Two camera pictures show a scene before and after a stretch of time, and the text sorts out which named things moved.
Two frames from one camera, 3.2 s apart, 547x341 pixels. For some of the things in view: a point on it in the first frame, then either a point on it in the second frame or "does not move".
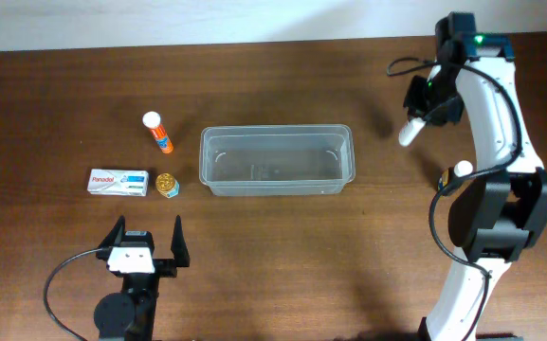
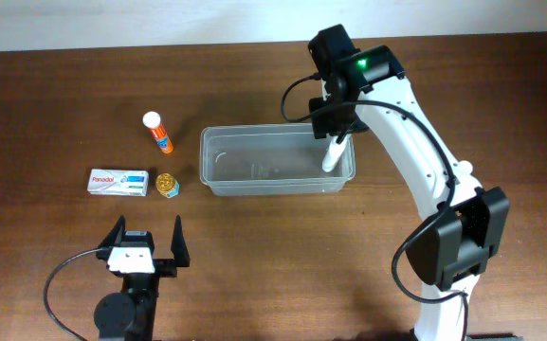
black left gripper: x=165 y=267 does not move
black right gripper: x=421 y=105 -> x=332 y=125
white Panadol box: x=118 y=182 does not move
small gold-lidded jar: x=167 y=185 does not move
